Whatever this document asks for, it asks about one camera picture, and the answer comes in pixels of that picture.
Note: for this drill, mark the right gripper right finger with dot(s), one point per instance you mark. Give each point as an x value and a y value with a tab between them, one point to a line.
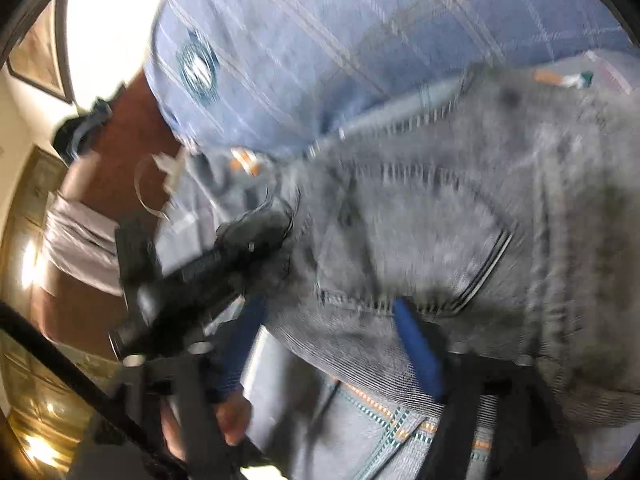
529	440

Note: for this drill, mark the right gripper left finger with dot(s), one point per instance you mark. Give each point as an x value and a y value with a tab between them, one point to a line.
193	381

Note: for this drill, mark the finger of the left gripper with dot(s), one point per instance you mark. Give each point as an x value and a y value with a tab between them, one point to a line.
250	254

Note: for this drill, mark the grey denim pants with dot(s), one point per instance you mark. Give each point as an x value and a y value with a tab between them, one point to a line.
509	215

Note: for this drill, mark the left hand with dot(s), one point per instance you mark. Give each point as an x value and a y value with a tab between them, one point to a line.
233	417

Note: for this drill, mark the grey cloth on headboard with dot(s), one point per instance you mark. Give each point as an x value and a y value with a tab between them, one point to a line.
81	243

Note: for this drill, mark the grey patterned bed sheet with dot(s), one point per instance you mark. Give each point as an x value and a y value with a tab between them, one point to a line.
312	424

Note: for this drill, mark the brown wooden headboard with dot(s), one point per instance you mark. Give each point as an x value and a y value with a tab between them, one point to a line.
64	309

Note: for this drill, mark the dark blue cloth pile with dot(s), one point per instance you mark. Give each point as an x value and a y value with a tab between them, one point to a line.
76	135

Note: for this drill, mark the blue plaid pillow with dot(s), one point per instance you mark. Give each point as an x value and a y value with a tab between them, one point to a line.
274	75

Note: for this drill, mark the white charger with cable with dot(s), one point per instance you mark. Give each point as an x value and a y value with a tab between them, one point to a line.
155	178

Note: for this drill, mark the framed wall picture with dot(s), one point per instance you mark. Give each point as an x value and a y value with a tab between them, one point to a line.
40	58

